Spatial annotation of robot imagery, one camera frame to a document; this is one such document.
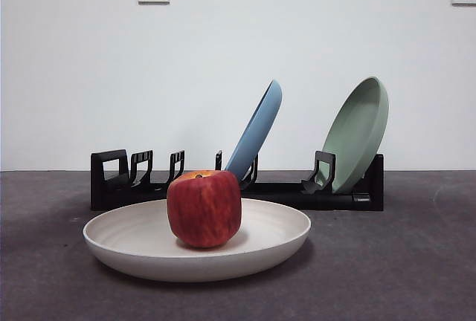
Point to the cream yellow plate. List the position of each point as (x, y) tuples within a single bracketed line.
[(130, 235)]

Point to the red apple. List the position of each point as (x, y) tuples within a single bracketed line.
[(204, 209)]

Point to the black plate rack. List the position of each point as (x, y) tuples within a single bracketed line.
[(297, 197)]

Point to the green plate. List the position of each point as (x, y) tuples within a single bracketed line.
[(357, 131)]

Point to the blue plate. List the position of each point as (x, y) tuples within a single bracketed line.
[(260, 128)]

